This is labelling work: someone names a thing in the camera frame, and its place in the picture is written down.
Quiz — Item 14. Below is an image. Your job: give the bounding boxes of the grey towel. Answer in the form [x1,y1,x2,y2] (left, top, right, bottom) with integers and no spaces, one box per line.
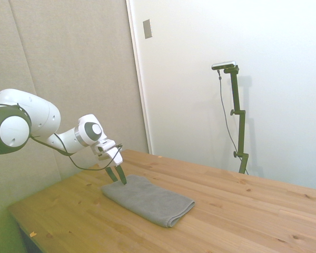
[100,173,196,228]

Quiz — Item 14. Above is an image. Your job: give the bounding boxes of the grey wall plate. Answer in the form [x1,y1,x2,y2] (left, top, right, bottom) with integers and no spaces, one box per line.
[143,18,153,40]

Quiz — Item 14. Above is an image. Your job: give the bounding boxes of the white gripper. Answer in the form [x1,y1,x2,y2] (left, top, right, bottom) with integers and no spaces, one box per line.
[90,139,128,185]

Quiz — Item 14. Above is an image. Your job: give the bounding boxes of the white door frame strip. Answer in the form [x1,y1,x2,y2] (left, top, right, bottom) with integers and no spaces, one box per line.
[125,0,153,155]

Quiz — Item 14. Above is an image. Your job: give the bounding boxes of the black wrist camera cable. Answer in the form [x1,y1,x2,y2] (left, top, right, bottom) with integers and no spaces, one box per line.
[15,104,123,171]

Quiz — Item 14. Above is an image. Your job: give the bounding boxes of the grey camera on stand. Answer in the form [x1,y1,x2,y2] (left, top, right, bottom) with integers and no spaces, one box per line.
[211,60,238,71]

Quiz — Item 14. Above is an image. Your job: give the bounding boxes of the black jointed camera stand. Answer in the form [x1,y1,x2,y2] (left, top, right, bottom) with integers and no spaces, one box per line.
[223,65,250,174]

